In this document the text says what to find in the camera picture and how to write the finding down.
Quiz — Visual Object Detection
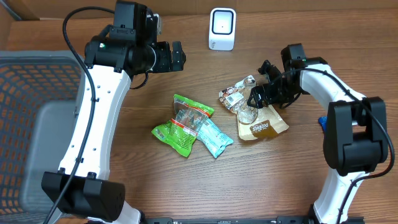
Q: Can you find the beige cookie bag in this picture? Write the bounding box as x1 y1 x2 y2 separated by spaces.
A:
219 75 289 141

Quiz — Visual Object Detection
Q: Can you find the blue oreo packet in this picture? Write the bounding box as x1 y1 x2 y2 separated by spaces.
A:
318 116 327 132

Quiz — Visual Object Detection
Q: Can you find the teal snack packet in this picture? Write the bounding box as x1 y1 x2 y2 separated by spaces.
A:
197 118 233 159

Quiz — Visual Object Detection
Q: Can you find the green snack bag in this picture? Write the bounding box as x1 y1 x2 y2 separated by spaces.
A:
151 94 214 157

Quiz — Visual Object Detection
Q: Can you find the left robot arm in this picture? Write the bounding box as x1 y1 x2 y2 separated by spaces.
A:
41 1 186 223

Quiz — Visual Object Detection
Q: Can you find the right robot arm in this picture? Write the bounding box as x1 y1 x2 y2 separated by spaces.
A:
247 44 395 223

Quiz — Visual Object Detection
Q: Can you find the white barcode scanner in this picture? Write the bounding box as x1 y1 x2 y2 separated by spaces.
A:
208 7 236 51

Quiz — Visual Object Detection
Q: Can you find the grey plastic shopping basket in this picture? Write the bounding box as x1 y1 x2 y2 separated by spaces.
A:
1 50 83 223

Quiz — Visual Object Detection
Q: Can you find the cardboard back panel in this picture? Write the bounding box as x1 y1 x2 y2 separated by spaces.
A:
4 0 397 20

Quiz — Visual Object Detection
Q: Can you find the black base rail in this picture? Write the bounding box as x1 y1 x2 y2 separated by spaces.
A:
141 216 318 224

